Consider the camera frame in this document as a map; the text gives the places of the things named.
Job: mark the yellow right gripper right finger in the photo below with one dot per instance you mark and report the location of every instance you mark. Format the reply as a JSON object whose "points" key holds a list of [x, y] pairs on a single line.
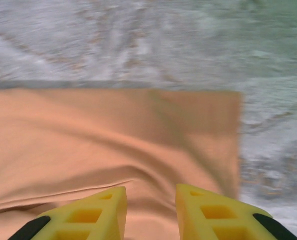
{"points": [[203, 215]]}

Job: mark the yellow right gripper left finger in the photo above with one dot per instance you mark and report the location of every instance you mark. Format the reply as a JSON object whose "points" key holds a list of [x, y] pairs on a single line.
{"points": [[95, 215]]}

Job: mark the tan brown t-shirt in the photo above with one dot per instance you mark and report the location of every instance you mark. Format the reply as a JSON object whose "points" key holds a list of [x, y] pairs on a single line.
{"points": [[88, 140]]}

